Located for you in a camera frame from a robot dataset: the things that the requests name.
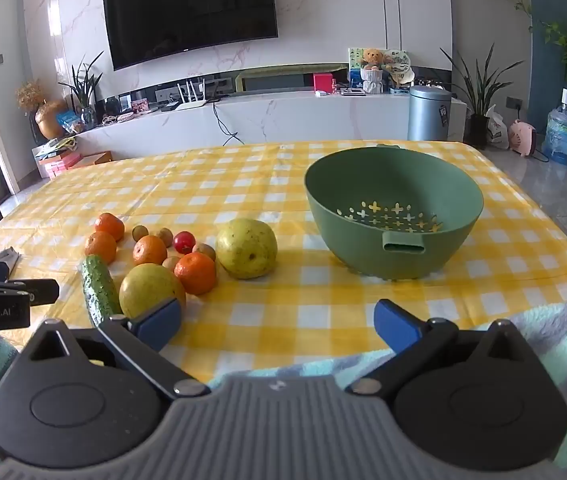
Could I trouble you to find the red cherry tomato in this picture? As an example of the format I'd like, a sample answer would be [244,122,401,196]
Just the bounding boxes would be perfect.
[172,231,195,255]

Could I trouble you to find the orange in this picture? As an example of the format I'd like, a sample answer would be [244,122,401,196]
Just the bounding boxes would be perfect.
[174,252,217,296]
[84,231,117,265]
[132,235,168,267]
[95,213,125,242]

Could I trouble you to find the yellow-green pear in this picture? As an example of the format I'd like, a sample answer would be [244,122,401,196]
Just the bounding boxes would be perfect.
[118,263,186,320]
[216,218,278,280]

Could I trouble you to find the yellow checked tablecloth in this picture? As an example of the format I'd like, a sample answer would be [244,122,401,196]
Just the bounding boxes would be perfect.
[0,140,567,386]

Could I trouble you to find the long-leaf potted plant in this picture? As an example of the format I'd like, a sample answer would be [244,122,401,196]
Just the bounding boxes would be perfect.
[440,44,525,150]

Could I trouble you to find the green cucumber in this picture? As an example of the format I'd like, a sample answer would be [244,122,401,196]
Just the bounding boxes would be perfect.
[81,255,123,328]

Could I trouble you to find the white plastic bag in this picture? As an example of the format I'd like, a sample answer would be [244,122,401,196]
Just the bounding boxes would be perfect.
[485,105,510,150]

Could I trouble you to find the white router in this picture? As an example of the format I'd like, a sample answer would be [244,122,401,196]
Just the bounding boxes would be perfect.
[172,79,209,111]

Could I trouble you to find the silver pedal trash can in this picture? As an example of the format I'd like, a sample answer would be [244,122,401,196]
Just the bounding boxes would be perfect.
[407,85,453,142]

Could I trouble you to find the white ribbed vase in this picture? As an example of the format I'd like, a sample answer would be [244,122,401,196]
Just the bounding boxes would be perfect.
[363,69,385,95]

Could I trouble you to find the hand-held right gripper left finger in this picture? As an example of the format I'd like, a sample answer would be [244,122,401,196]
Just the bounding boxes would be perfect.
[22,297,210,400]

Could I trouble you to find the white marble TV console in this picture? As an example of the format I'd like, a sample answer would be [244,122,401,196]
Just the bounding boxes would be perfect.
[70,91,467,161]

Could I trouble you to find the round paper fan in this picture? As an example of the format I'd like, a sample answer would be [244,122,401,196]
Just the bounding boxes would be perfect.
[388,50,415,84]

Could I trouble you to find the pink fan heater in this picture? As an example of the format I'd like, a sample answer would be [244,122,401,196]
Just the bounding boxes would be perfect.
[508,119,539,157]

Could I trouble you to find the gold round vase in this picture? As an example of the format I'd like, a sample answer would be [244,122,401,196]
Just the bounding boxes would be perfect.
[34,100,70,141]

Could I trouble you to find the orange cardboard box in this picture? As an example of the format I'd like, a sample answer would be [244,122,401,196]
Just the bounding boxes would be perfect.
[70,150,114,171]

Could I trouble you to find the green plant in glass vase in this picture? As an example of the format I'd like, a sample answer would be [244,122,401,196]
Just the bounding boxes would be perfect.
[58,51,107,131]

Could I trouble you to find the green colander bowl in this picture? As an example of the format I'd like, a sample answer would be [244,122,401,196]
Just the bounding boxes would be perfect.
[304,144,484,281]

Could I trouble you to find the teal striped fleece cloth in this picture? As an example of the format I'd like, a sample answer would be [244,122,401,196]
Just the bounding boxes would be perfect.
[0,301,567,476]

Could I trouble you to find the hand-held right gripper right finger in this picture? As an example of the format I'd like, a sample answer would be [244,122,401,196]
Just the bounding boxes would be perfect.
[346,299,537,396]

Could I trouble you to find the dried yellow flowers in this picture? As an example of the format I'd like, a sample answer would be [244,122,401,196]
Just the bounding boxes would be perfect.
[15,79,46,112]

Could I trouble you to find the black wall television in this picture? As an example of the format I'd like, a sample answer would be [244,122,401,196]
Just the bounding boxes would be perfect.
[102,0,279,72]

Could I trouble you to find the black power cable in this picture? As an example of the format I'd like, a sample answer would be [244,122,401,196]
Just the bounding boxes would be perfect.
[212,101,245,147]

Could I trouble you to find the blue water jug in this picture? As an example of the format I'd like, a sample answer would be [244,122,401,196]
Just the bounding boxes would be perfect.
[543,88,567,165]

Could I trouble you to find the pink cardboard box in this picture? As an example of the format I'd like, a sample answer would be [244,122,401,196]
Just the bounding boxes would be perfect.
[42,152,83,181]

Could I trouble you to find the brown teddy bear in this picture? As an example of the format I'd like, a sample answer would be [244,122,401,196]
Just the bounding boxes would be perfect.
[361,48,387,72]

